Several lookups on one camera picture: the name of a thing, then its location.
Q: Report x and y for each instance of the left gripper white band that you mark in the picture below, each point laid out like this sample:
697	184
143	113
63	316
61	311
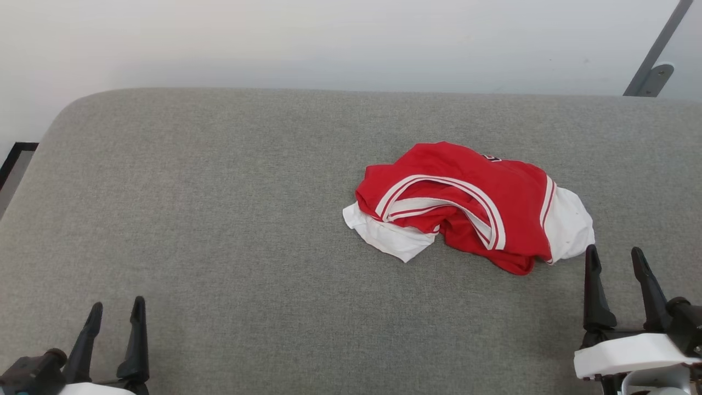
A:
33	376

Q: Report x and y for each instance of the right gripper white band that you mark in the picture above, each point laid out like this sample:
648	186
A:
630	354

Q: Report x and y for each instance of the red and white garment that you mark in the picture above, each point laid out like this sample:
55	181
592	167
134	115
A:
493	181

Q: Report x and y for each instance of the grey fabric sofa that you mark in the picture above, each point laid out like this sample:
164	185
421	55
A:
219	219

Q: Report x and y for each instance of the black frame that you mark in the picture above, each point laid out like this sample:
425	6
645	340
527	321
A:
13	159

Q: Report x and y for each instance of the grey metal bracket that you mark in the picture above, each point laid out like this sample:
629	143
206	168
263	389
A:
657	79

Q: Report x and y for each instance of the grey slanted metal post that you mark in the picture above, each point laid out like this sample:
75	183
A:
666	33

